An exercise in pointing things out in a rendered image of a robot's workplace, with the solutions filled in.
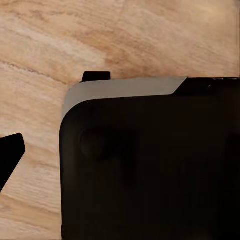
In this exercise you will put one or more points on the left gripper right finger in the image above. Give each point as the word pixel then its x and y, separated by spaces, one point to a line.
pixel 232 148

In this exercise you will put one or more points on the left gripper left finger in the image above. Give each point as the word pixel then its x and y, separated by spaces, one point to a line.
pixel 12 148

